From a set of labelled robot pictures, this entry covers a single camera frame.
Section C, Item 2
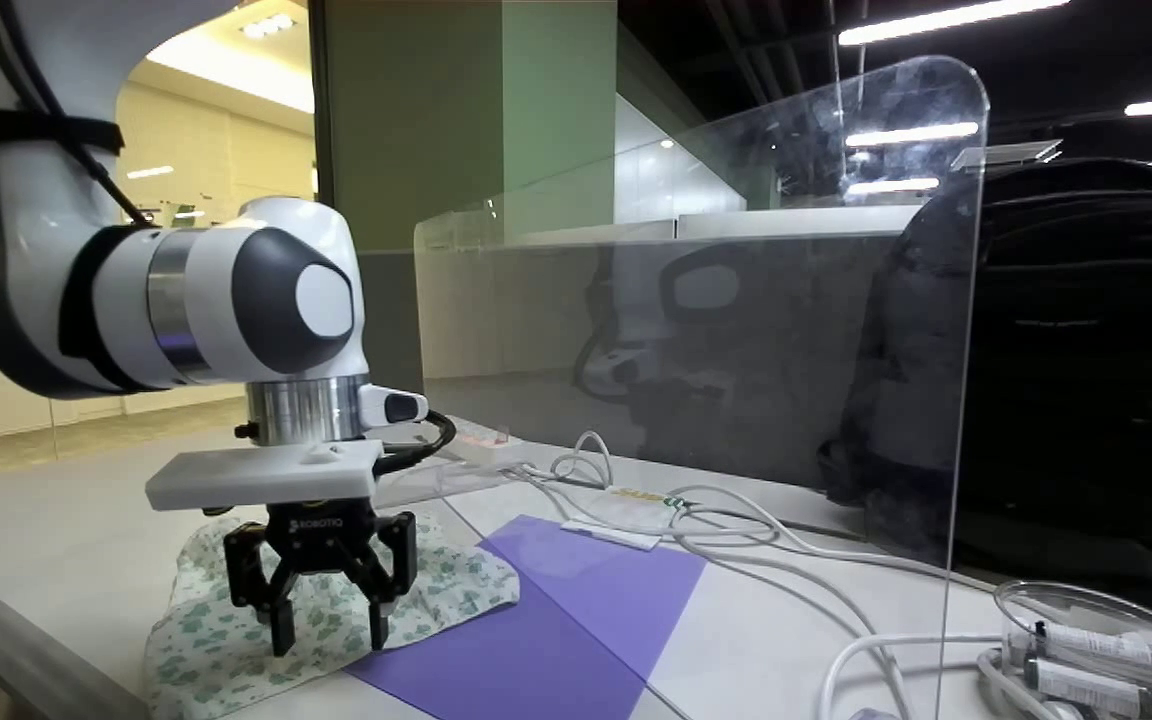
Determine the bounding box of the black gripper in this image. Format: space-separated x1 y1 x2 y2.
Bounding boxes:
220 495 420 661

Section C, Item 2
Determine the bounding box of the green floral patterned cloth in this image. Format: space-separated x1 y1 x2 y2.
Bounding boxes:
139 513 525 720

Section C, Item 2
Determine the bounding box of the purple cloth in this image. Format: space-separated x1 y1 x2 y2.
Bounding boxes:
343 513 712 720

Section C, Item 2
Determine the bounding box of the transparent acrylic screen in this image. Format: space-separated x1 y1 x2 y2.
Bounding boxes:
389 50 993 720

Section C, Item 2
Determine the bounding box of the white gripper mounting plate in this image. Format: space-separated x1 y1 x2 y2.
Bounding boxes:
139 435 389 517

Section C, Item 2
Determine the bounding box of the white power strip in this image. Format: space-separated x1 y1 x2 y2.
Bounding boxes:
449 418 537 472

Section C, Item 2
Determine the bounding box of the bright recessed ceiling panel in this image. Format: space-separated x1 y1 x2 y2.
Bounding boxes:
139 0 322 119

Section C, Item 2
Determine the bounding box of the white grey plug connector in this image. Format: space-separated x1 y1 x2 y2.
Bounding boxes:
973 652 1152 720
1003 616 1152 681

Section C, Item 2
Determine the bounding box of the black backpack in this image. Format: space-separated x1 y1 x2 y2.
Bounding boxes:
820 114 1152 616

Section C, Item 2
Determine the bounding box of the long fluorescent ceiling light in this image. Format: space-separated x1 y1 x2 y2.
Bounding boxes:
836 0 1077 50

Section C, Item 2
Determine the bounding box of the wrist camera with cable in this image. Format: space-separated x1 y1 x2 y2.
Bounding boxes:
358 381 459 481

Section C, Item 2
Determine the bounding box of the white looped cable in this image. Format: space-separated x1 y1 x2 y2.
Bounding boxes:
546 426 621 492

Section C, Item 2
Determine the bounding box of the white cable bundle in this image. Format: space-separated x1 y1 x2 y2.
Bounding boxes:
521 472 1010 720

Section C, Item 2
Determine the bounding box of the grey partition wall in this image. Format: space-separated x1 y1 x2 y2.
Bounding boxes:
362 204 931 492

